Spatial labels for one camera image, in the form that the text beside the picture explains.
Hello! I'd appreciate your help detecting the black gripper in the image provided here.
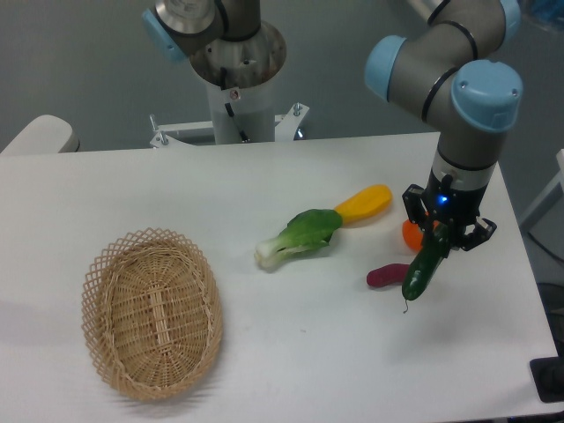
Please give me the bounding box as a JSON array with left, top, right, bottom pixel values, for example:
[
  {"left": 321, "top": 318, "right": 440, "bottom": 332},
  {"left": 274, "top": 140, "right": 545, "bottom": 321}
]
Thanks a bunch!
[{"left": 402, "top": 171, "right": 497, "bottom": 251}]

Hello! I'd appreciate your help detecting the green cucumber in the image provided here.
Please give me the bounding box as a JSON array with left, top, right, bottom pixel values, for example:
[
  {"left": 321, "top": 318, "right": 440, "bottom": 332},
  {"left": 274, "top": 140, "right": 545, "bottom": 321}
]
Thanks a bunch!
[{"left": 402, "top": 223, "right": 450, "bottom": 313}]

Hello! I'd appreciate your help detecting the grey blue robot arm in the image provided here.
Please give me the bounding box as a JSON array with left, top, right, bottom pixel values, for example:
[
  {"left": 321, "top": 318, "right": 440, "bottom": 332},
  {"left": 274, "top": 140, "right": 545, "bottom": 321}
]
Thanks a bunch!
[{"left": 142, "top": 1, "right": 523, "bottom": 250}]

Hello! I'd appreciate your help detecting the orange fruit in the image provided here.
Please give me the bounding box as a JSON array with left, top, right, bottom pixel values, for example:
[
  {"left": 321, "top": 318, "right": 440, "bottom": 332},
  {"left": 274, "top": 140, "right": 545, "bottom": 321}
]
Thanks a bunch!
[{"left": 402, "top": 219, "right": 439, "bottom": 252}]

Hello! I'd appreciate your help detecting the yellow squash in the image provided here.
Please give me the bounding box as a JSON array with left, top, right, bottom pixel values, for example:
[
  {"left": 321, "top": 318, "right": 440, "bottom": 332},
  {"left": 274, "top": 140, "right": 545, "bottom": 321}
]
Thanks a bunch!
[{"left": 334, "top": 184, "right": 393, "bottom": 226}]

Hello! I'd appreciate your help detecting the green bok choy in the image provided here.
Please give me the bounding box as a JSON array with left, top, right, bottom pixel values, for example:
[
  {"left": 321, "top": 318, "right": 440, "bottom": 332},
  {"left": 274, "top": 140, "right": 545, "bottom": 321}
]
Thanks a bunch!
[{"left": 254, "top": 209, "right": 344, "bottom": 270}]

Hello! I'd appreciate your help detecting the black device at table edge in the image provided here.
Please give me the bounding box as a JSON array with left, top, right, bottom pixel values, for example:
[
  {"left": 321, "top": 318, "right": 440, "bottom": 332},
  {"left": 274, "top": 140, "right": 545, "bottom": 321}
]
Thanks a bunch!
[{"left": 530, "top": 357, "right": 563, "bottom": 404}]

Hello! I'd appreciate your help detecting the woven wicker basket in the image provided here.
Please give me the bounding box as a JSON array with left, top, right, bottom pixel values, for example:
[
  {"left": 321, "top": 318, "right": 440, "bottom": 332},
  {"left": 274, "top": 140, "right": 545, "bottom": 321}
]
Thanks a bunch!
[{"left": 81, "top": 228, "right": 223, "bottom": 401}]

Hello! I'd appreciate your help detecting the white chair armrest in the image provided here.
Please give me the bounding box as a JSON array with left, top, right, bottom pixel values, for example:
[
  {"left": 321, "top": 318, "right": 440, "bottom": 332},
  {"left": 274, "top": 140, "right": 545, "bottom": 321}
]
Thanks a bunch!
[{"left": 1, "top": 115, "right": 80, "bottom": 157}]

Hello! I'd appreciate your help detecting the white metal base frame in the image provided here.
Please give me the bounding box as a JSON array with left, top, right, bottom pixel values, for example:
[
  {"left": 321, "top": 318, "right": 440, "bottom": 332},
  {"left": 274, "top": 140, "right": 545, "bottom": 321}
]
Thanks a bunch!
[{"left": 149, "top": 102, "right": 310, "bottom": 149}]

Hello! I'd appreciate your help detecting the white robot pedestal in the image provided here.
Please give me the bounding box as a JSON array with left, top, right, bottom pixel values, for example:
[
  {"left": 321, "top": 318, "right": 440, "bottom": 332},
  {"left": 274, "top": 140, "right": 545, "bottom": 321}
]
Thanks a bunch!
[{"left": 189, "top": 21, "right": 286, "bottom": 125}]

